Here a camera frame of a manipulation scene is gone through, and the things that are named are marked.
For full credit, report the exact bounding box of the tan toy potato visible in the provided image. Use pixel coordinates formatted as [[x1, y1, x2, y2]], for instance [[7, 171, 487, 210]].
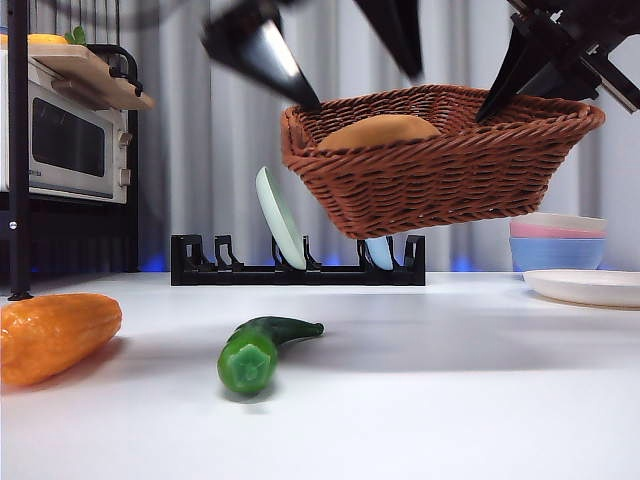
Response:
[[317, 113, 442, 150]]

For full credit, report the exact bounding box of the brown wicker basket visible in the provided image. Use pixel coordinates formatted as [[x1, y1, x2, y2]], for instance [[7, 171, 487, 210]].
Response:
[[280, 84, 606, 240]]

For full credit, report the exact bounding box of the green toy cucumber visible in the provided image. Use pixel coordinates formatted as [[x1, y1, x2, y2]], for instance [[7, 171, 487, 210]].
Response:
[[216, 315, 325, 399]]

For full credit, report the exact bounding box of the orange toy corn cob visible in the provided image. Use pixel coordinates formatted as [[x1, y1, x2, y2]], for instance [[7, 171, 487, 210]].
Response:
[[0, 293, 124, 387]]

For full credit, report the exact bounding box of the grey curtain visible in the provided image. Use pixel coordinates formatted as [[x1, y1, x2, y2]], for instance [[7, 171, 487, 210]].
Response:
[[29, 0, 640, 274]]

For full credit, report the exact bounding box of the cream bowl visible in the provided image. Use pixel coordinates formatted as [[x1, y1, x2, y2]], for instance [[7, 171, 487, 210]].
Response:
[[509, 212, 608, 235]]

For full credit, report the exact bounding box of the pink bowl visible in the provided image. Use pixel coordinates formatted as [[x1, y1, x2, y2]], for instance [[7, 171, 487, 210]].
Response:
[[508, 222, 606, 242]]

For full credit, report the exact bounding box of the wooden cutting board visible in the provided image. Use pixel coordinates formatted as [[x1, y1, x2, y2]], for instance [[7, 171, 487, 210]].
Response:
[[27, 44, 155, 112]]

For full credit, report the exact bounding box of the pale green plate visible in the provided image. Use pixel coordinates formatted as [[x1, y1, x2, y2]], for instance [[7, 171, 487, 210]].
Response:
[[255, 166, 307, 271]]

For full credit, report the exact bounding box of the white flat plate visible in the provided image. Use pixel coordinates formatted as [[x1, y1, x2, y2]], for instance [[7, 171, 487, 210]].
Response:
[[523, 268, 640, 309]]

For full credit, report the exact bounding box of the cream toaster oven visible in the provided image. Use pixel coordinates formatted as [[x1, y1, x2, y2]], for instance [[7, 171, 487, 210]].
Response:
[[0, 52, 132, 205]]

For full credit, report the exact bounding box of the yellow dish on shelf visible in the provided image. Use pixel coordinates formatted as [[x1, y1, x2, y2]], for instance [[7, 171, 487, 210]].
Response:
[[24, 33, 69, 47]]

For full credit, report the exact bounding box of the pale blue plate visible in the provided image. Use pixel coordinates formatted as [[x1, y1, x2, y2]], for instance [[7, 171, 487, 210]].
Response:
[[363, 234, 396, 271]]

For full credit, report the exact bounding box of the black plate rack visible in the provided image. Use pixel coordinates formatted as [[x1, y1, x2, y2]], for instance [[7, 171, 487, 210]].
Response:
[[170, 233, 427, 287]]

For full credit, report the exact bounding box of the black metal shelf frame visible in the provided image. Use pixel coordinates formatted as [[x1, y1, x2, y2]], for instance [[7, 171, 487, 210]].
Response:
[[0, 0, 144, 303]]

